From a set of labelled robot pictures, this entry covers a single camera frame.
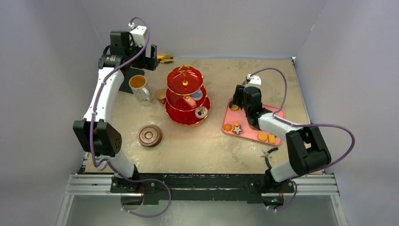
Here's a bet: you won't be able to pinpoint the round orange cookie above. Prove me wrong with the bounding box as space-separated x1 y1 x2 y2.
230 105 239 111

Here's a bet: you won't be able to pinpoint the pink serving tray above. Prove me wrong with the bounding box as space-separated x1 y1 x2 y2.
222 98 283 146

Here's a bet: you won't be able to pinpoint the white star cookie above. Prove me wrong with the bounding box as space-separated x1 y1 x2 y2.
232 125 243 135

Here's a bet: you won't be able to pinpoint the blue frosted donut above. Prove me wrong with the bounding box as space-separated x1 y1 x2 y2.
190 89 203 101

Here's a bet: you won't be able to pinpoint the pink cake slice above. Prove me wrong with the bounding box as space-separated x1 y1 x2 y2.
183 95 197 109

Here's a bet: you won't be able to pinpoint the red three-tier cake stand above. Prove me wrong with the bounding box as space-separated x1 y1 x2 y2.
165 65 211 126

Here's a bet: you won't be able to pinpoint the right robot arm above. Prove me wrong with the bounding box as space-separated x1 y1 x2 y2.
229 85 331 192

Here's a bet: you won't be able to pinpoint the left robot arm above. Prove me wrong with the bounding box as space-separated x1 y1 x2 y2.
73 26 158 193

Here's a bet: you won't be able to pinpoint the white mug with tea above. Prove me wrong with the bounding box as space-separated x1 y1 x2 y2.
128 75 152 101

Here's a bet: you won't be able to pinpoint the black square mat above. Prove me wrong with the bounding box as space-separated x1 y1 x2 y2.
119 75 133 94

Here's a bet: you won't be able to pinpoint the yellow black pliers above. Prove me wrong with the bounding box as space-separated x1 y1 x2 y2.
157 55 174 64

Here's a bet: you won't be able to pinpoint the orange flower cookie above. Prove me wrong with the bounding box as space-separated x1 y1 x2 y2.
222 123 233 131

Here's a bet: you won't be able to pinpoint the small brown cup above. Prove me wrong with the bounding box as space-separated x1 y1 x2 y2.
155 89 167 105

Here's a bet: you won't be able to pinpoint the round cracker cookie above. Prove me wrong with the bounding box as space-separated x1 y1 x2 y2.
257 131 268 141

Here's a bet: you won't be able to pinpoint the square cracker cookie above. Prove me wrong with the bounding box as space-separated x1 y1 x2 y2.
268 134 276 144

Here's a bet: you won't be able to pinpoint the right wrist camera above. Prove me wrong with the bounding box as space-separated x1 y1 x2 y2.
244 74 262 89

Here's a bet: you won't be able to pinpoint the black handled pliers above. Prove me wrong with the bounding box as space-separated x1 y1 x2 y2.
261 147 279 169

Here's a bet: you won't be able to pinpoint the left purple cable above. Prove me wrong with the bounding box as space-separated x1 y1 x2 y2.
89 17 172 219

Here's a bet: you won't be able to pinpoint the black base frame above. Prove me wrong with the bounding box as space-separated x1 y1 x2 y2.
110 173 295 205

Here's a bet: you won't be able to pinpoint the aluminium rail frame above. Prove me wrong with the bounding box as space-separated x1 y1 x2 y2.
64 56 340 197

